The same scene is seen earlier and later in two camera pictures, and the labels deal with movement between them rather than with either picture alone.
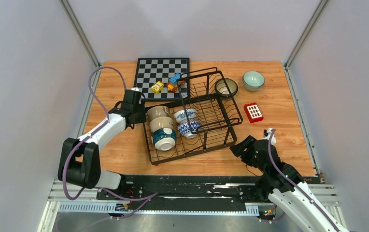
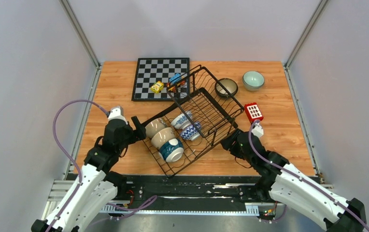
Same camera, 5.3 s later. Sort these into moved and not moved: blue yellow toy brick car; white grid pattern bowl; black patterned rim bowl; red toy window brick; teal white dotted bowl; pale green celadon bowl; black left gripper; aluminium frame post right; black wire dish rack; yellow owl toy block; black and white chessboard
Moved: black wire dish rack; black left gripper; teal white dotted bowl
Not moved: white grid pattern bowl; black and white chessboard; aluminium frame post right; black patterned rim bowl; yellow owl toy block; blue yellow toy brick car; pale green celadon bowl; red toy window brick
